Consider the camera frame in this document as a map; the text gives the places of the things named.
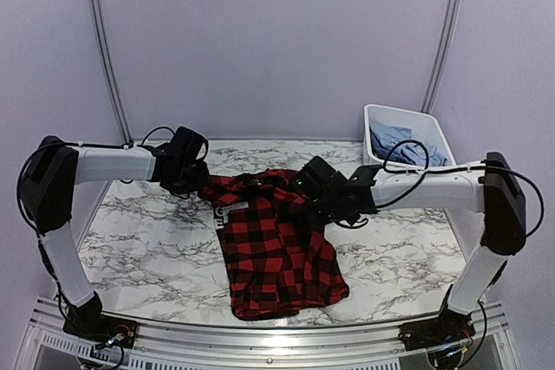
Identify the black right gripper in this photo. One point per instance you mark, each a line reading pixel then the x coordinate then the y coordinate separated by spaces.
pixel 315 221

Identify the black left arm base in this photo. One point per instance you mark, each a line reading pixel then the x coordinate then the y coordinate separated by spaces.
pixel 89 322

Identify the aluminium corner post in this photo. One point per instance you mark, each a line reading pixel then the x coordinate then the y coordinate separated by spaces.
pixel 440 58
pixel 107 67

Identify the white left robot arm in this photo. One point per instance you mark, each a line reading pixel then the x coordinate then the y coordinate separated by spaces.
pixel 46 185

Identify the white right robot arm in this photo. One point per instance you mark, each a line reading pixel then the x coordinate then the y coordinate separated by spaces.
pixel 488 187

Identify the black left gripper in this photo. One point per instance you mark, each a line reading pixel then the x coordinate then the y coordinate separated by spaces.
pixel 202 181

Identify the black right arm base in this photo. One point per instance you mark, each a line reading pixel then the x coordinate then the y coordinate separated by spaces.
pixel 446 327

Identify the aluminium front frame rail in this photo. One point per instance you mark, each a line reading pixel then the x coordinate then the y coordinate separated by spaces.
pixel 173 345

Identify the left aluminium corner post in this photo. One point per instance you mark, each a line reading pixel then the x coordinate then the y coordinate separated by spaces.
pixel 107 67

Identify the red black plaid shirt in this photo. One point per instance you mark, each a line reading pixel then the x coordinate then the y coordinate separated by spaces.
pixel 276 263

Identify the light blue shirt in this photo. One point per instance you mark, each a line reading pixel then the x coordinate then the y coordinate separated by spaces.
pixel 396 144

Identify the white plastic laundry bin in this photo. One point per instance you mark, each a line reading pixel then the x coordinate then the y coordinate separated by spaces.
pixel 424 127

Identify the right aluminium corner post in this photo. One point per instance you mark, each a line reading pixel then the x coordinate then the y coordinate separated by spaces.
pixel 440 58

